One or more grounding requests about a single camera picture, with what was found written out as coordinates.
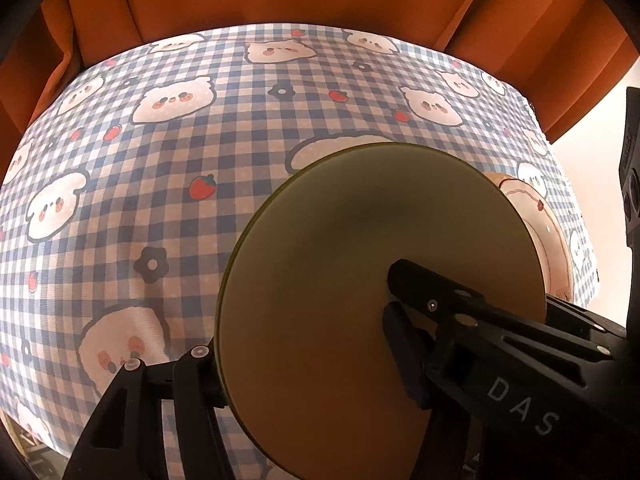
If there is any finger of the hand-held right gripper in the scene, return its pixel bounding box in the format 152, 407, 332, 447
545, 294, 626, 346
387, 259, 613, 480

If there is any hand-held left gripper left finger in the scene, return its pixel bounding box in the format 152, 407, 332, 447
62, 337, 236, 480

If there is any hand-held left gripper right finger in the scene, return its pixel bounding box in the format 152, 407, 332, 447
382, 302, 481, 480

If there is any small red-rimmed white plate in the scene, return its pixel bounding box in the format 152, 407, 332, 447
482, 172, 573, 301

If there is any floral ceramic bowl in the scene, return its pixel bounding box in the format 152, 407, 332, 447
215, 142, 547, 480

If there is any blue checked bear-print tablecloth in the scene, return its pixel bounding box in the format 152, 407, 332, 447
0, 22, 601, 480

